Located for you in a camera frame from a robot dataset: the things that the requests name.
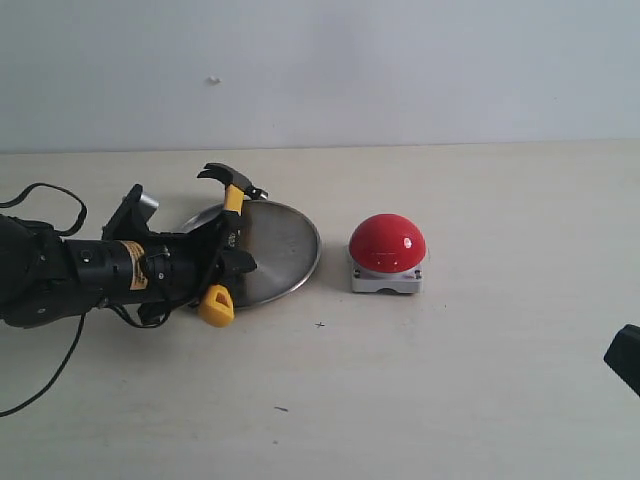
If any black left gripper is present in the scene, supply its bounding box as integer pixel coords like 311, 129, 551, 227
62, 210, 257, 328

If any yellow black claw hammer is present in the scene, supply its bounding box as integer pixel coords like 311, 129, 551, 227
197, 162, 268, 328

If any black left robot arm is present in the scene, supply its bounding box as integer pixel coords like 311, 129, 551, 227
1, 209, 257, 329

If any red dome push button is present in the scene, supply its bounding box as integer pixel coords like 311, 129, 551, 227
348, 213, 429, 295

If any round steel plate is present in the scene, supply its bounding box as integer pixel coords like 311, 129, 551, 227
174, 199, 322, 310

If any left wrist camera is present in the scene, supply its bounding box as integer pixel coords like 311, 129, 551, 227
101, 184, 159, 240

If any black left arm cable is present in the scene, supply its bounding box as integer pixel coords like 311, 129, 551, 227
0, 182, 176, 418

